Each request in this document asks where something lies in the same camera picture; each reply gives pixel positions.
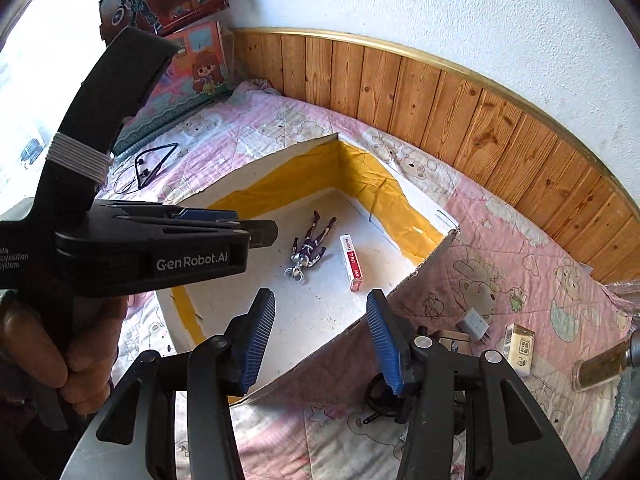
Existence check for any glass jar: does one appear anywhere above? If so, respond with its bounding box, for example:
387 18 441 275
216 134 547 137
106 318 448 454
572 329 640 394

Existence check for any pink printed blanket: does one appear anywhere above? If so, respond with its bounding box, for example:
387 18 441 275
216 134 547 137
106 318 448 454
95 79 640 480

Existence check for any pink washing machine toy box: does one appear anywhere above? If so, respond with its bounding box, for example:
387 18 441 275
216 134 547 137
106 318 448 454
112 21 236 157

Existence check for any red white staple box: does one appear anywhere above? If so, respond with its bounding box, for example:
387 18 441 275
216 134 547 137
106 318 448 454
339 233 365 292

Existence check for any small brown cardboard box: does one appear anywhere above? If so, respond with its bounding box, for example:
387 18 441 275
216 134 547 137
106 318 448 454
430 330 472 357

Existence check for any cardboard box with yellow tape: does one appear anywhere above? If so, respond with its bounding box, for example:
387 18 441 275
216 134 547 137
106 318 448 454
157 132 462 407

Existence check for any wooden wall panel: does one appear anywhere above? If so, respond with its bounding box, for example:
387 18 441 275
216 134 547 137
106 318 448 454
227 27 633 286

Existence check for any white charger plug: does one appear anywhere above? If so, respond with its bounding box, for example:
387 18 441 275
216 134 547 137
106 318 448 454
457 309 494 345

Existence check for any person's left hand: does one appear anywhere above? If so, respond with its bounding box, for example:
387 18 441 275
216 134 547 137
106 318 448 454
0 293 129 417

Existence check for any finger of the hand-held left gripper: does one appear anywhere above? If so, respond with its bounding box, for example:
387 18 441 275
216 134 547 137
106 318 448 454
112 218 279 251
95 200 241 223

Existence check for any robot toy box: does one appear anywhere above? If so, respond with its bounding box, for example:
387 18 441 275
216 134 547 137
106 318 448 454
98 0 231 43

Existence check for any purple silver action figure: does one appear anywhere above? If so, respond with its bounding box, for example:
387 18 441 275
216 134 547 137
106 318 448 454
284 210 337 283

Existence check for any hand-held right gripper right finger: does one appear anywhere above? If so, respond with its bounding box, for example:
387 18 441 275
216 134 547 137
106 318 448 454
366 289 556 480

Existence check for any cream cigarette pack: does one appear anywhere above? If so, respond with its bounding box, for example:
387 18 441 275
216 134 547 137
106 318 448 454
501 323 536 379

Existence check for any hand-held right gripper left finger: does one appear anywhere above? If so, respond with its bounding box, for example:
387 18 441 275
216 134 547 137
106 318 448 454
95 287 277 480

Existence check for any clear plastic wrap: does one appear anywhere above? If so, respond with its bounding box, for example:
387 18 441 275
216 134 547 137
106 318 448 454
602 280 640 316

